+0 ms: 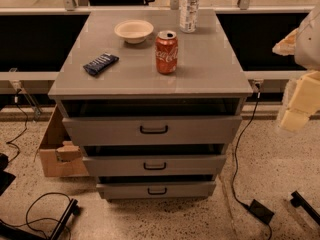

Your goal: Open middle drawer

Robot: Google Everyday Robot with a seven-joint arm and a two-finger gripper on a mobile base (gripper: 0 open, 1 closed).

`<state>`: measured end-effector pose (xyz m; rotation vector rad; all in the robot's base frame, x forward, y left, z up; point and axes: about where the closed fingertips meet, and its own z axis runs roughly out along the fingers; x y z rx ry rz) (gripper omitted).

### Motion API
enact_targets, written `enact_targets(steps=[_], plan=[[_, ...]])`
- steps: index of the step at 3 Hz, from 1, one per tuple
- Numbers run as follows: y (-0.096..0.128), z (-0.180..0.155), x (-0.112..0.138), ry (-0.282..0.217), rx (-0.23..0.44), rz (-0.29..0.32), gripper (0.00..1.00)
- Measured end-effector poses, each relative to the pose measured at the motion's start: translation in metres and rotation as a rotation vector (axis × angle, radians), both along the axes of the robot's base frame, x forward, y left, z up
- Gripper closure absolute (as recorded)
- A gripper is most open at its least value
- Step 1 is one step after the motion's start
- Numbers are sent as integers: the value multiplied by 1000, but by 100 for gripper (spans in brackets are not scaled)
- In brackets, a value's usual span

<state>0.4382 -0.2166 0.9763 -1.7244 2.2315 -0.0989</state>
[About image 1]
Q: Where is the black power adapter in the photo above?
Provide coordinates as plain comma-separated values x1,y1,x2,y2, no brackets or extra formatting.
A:
249,199,274,225

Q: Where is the grey drawer cabinet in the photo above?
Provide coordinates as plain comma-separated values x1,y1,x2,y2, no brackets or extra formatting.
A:
49,9,252,185

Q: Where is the black stand base left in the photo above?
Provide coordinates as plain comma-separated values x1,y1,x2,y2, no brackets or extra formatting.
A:
0,199,80,240

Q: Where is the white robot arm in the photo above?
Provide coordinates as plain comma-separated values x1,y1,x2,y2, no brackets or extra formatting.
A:
272,4,320,134

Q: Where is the brown cardboard box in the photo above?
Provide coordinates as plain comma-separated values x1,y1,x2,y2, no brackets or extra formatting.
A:
38,107,88,177

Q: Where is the red cola can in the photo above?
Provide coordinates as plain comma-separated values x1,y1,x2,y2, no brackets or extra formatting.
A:
155,30,178,74

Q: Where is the grey drawer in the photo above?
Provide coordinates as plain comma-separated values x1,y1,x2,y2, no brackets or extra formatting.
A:
96,181,216,200
83,155,226,176
63,116,241,146

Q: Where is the black cable right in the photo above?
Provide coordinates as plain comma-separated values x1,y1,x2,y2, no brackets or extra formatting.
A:
230,82,274,240

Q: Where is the grey top drawer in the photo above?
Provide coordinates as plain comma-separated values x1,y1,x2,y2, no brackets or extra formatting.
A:
63,116,241,146

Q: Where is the clear plastic water bottle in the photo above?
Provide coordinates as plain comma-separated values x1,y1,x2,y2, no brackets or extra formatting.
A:
179,0,200,33

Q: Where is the black stand foot right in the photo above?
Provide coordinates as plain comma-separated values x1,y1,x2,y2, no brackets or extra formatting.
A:
290,191,320,226

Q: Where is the dark blue snack packet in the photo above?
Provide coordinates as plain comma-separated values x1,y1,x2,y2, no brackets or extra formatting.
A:
83,53,119,77

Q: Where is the white paper bowl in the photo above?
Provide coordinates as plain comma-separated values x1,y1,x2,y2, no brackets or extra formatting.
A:
114,20,154,44

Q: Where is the black cable left wall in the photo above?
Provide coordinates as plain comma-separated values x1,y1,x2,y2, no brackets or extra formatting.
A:
5,89,30,164

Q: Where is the black cable left floor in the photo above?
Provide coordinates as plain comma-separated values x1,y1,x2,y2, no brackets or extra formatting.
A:
0,192,73,240

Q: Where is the grey bottom drawer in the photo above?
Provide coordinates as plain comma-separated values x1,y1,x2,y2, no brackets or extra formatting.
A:
96,181,216,200

